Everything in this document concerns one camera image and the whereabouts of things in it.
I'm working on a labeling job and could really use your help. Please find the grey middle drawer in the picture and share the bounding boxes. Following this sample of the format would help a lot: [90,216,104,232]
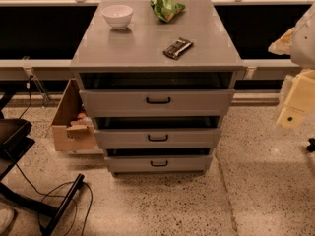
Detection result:
[95,116,221,149]

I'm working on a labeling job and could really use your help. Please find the dark snack bar wrapper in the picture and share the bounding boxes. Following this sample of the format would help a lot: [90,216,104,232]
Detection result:
[163,37,194,60]

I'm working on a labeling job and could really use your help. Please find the white bowl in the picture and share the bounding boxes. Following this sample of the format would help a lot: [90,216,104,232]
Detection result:
[101,5,133,30]

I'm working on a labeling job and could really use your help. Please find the black chair frame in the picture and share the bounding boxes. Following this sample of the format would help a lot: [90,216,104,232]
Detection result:
[0,88,86,236]

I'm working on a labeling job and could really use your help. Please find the cardboard box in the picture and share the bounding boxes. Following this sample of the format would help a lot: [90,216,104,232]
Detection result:
[51,79,96,151]

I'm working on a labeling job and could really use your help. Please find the grey top drawer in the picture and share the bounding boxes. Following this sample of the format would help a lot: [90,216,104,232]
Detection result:
[80,72,234,117]

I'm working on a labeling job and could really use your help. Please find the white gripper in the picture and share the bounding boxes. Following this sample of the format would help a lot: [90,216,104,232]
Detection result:
[277,69,315,129]

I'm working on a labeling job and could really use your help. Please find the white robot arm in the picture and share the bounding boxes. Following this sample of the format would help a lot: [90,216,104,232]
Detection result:
[268,4,315,130]

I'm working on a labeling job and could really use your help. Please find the grey bottom drawer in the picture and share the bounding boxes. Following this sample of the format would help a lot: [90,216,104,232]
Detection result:
[104,148,213,173]

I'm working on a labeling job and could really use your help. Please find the green chip bag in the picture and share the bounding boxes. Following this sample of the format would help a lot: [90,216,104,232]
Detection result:
[150,0,186,23]

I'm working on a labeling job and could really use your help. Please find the grey drawer cabinet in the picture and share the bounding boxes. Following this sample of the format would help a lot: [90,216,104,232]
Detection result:
[70,0,246,177]

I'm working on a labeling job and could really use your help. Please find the grey drawer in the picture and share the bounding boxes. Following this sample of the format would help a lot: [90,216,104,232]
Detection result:
[104,148,213,173]
[80,72,234,117]
[95,116,221,149]

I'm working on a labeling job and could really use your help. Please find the black floor cable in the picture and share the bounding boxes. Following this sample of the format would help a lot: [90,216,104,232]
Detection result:
[15,164,94,236]

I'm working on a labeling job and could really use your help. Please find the white shoe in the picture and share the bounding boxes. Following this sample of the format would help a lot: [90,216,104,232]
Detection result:
[0,208,15,234]

